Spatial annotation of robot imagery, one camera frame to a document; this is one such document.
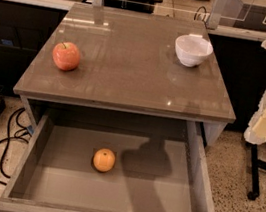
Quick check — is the orange fruit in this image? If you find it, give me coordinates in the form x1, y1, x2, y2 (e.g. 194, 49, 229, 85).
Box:
92, 148, 116, 173

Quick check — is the open grey top drawer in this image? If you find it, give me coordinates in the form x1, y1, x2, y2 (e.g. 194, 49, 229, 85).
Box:
0, 107, 215, 212

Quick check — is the white ceramic bowl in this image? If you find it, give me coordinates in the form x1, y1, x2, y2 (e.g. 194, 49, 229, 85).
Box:
175, 34, 213, 67

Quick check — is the black stand with caster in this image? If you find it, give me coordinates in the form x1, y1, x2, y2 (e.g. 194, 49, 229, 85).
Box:
245, 142, 266, 200

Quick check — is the red apple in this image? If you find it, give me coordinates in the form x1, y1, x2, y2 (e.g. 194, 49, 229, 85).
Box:
52, 42, 81, 71

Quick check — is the black floor cable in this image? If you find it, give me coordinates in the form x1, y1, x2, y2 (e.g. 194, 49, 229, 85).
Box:
0, 103, 36, 190

